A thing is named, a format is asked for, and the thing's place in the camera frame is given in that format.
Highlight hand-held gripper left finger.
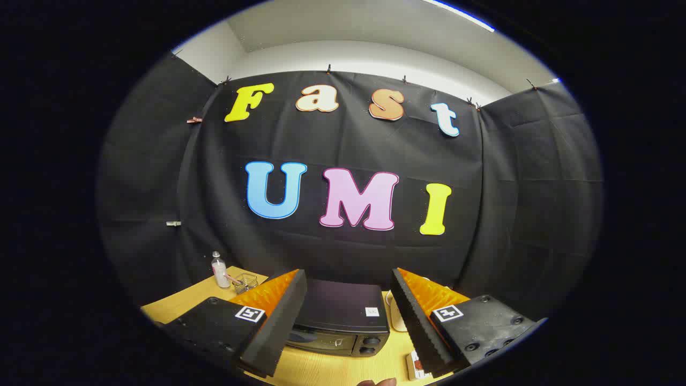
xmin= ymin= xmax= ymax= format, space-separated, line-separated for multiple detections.
xmin=161 ymin=269 xmax=308 ymax=378

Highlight clear plastic bottle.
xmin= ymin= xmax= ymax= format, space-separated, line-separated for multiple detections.
xmin=211 ymin=251 xmax=231 ymax=289

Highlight white rectangular dish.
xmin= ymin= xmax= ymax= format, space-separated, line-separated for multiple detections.
xmin=406 ymin=351 xmax=433 ymax=381

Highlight wire mesh basket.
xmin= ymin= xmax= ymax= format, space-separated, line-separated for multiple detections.
xmin=233 ymin=272 xmax=260 ymax=295

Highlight black toaster oven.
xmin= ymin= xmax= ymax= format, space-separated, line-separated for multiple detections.
xmin=287 ymin=279 xmax=391 ymax=358

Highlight white pop-up toaster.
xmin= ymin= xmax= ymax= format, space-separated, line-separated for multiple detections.
xmin=385 ymin=291 xmax=409 ymax=333

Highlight black backdrop cloth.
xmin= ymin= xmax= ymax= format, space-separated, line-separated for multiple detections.
xmin=96 ymin=54 xmax=605 ymax=322

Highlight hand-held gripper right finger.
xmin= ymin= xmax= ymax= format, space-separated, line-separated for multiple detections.
xmin=392 ymin=268 xmax=538 ymax=378

